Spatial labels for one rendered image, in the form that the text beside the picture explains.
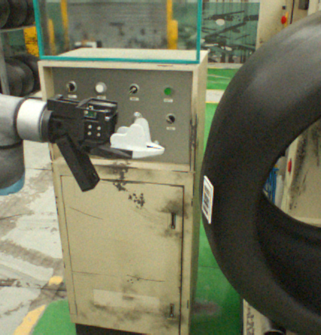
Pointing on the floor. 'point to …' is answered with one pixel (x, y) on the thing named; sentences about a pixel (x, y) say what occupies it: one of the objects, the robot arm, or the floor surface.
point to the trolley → (5, 67)
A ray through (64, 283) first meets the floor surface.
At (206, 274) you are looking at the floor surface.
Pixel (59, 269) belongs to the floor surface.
